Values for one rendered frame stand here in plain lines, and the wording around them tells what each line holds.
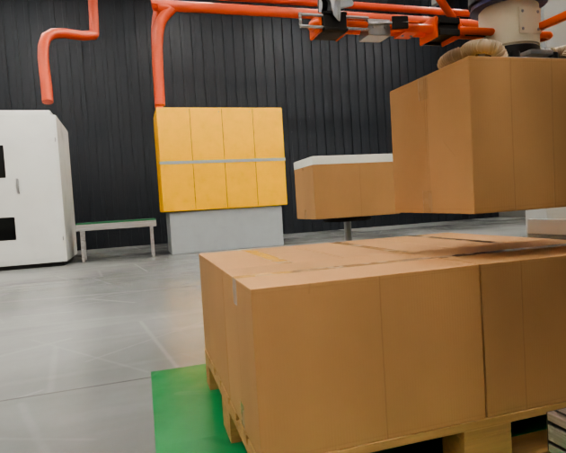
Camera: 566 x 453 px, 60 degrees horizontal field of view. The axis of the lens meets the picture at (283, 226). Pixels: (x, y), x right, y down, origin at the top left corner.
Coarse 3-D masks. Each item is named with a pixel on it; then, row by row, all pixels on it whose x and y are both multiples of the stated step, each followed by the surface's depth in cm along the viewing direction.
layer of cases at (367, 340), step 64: (256, 256) 177; (320, 256) 164; (384, 256) 153; (448, 256) 143; (512, 256) 135; (256, 320) 108; (320, 320) 112; (384, 320) 117; (448, 320) 122; (512, 320) 127; (256, 384) 109; (320, 384) 112; (384, 384) 117; (448, 384) 122; (512, 384) 128; (256, 448) 113; (320, 448) 113
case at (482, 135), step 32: (480, 64) 124; (512, 64) 127; (544, 64) 130; (416, 96) 146; (448, 96) 131; (480, 96) 124; (512, 96) 127; (544, 96) 130; (416, 128) 147; (448, 128) 132; (480, 128) 125; (512, 128) 127; (544, 128) 130; (416, 160) 149; (448, 160) 133; (480, 160) 125; (512, 160) 128; (544, 160) 131; (416, 192) 150; (448, 192) 135; (480, 192) 125; (512, 192) 128; (544, 192) 131
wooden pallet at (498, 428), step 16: (208, 368) 196; (208, 384) 199; (224, 400) 159; (224, 416) 162; (496, 416) 127; (512, 416) 128; (528, 416) 129; (240, 432) 133; (432, 432) 121; (448, 432) 122; (464, 432) 124; (480, 432) 125; (496, 432) 126; (544, 432) 141; (352, 448) 115; (368, 448) 116; (384, 448) 117; (448, 448) 130; (464, 448) 124; (480, 448) 125; (496, 448) 126; (512, 448) 134; (528, 448) 133; (544, 448) 133
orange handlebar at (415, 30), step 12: (564, 12) 135; (312, 24) 129; (348, 24) 131; (360, 24) 132; (420, 24) 138; (540, 24) 143; (552, 24) 140; (396, 36) 140; (408, 36) 140; (420, 36) 143; (468, 36) 147; (540, 36) 151; (552, 36) 152
